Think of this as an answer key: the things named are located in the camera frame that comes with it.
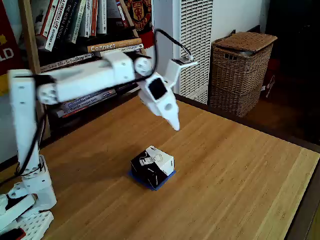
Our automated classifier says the blue tape square target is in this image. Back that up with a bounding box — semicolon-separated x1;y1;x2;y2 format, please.
127;169;177;192

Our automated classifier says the white red spine book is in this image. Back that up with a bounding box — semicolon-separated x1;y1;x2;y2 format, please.
55;104;90;119

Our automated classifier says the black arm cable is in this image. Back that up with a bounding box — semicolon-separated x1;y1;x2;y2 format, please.
14;74;55;176

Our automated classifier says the wooden ladder bookshelf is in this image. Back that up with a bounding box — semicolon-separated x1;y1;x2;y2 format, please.
18;0;157;139

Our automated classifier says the wide white spine book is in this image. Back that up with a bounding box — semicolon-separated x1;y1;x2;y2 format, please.
96;0;108;35

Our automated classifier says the white perforated base plate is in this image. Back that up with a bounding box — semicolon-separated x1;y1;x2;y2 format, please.
0;211;55;240

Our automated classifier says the red and black clamp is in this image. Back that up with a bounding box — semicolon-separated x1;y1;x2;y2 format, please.
0;227;26;240

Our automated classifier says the red football scarf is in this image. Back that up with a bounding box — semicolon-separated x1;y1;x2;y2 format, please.
124;0;156;49

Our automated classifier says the wicker laundry basket with lid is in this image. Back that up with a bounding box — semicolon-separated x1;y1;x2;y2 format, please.
209;30;279;118

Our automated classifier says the thin white spine book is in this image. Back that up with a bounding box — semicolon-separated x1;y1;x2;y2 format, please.
84;0;92;38

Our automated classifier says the dark Moral Animal book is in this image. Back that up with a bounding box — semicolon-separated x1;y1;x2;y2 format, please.
55;0;76;41

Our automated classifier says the white book script lettering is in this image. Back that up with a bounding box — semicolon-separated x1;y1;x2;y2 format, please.
39;53;93;73

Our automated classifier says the white Modern Romance book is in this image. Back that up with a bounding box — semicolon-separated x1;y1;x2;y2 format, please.
99;43;145;56

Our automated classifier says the red poster with white letters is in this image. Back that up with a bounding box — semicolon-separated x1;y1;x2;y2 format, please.
0;0;24;77

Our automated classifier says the black camera cable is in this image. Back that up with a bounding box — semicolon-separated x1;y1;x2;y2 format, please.
134;28;195;84

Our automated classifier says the gripper camera with white mount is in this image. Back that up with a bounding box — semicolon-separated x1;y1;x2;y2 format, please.
163;56;199;89

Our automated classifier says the white Financial Life book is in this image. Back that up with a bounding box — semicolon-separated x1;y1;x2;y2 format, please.
44;0;68;53

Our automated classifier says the black and white cardboard box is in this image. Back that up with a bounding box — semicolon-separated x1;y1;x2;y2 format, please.
129;145;175;189

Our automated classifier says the orange spine book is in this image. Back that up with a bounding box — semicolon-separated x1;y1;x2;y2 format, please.
90;0;99;37

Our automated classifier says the black spine book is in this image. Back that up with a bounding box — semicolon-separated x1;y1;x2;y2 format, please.
59;88;118;104

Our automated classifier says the purple grey spine book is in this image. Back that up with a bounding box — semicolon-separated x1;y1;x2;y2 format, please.
61;95;101;109

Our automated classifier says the red white leaning book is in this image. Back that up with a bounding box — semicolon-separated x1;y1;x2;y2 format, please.
115;0;131;29

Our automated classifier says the red and white object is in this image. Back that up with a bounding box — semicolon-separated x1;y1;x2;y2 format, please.
260;58;279;99

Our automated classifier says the green grey spine book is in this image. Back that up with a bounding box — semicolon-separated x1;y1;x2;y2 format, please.
70;0;88;44

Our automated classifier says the orange Connect book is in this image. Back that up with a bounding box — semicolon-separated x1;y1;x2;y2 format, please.
86;37;143;54

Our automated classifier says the white louvred heater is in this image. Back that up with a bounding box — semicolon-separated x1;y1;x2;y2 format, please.
172;0;214;105

